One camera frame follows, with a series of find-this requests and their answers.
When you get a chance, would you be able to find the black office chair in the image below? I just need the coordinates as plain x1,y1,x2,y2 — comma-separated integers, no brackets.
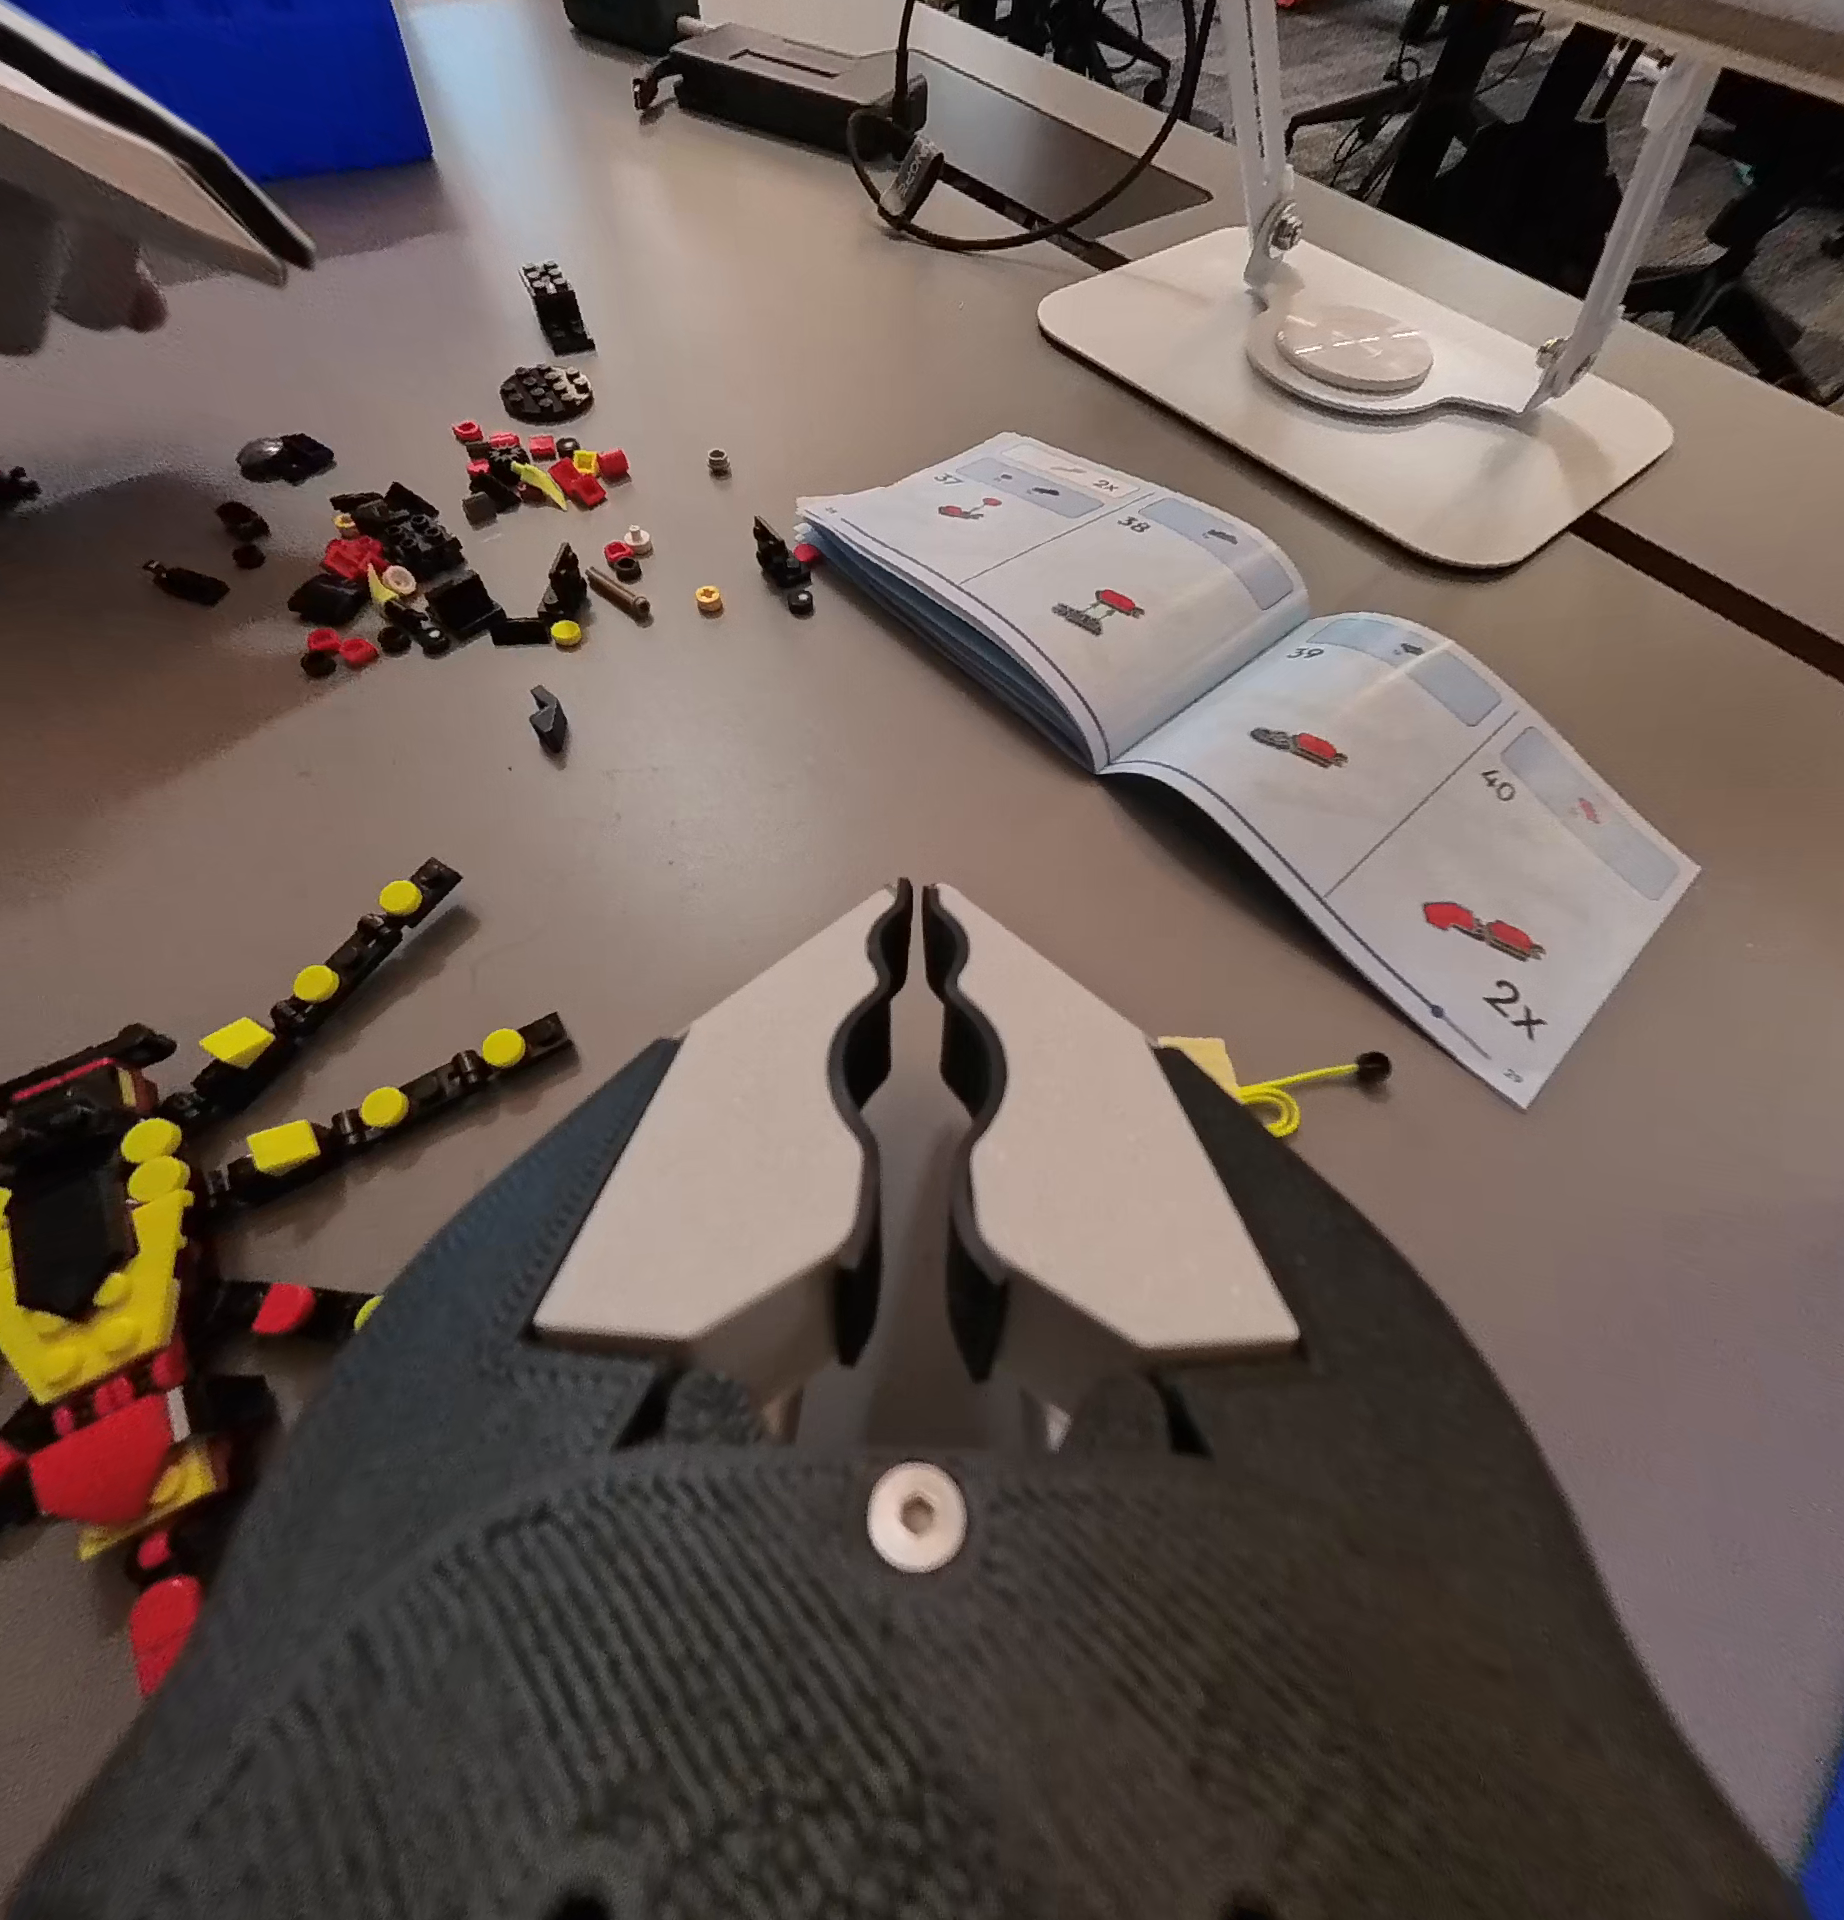
1313,15,1841,395

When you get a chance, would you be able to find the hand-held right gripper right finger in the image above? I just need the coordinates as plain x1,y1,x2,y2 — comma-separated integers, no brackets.
920,883,1302,1449

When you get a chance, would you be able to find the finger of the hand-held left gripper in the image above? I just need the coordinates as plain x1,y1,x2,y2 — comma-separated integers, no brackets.
0,162,169,357
0,0,318,286

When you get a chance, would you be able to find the yellow cord with tape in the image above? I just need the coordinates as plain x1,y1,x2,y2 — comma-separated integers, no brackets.
1163,1034,1396,1142

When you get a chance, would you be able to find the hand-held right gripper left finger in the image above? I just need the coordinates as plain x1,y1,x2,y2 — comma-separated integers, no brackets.
531,879,920,1442

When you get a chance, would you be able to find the black power adapter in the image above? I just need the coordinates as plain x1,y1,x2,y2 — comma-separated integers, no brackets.
632,30,931,157

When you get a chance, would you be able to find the light blue instruction booklet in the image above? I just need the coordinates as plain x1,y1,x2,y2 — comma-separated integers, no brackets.
794,432,1706,1111

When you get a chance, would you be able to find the pile of loose lego pieces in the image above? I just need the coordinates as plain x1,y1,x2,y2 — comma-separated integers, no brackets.
0,262,826,759

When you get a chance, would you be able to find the black yellow red lego spider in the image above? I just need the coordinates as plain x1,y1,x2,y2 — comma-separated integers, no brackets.
0,855,579,1704

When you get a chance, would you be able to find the blue plastic bin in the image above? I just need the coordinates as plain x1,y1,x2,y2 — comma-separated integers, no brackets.
7,0,438,184

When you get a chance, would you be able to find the black cable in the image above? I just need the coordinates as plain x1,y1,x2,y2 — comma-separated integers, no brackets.
847,0,1217,257

